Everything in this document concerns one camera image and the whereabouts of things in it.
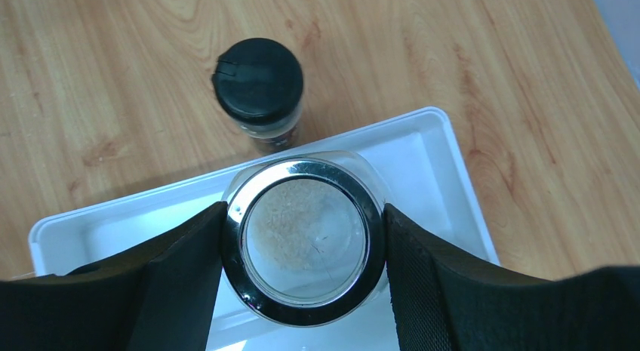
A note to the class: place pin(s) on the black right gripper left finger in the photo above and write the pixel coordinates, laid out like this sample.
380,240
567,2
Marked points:
157,295

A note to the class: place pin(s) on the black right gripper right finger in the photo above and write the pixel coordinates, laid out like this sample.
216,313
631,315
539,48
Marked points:
444,298

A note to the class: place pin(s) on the clear glass jar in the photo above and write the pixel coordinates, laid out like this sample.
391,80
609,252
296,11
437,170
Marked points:
303,242

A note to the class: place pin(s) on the small spice bottle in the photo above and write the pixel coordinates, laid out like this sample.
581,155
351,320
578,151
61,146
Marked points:
259,84

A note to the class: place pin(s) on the white divided tray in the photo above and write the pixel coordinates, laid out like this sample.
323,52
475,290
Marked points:
416,154

